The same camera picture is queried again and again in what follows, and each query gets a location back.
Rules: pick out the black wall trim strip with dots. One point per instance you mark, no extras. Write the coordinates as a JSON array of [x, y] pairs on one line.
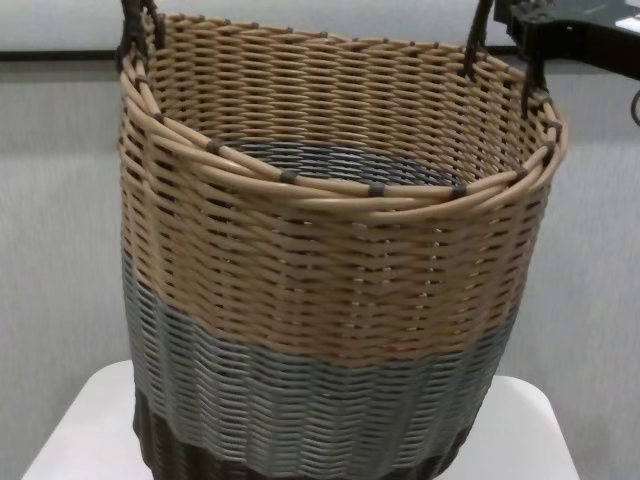
[[50, 55]]

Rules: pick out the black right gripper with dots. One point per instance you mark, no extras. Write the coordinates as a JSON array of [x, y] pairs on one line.
[[590, 35]]

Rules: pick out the white rounded pedestal table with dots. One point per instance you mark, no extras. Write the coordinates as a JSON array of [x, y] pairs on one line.
[[75, 435]]

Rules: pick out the tan grey woven laundry basket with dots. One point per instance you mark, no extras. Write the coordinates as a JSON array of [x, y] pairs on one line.
[[325, 275]]

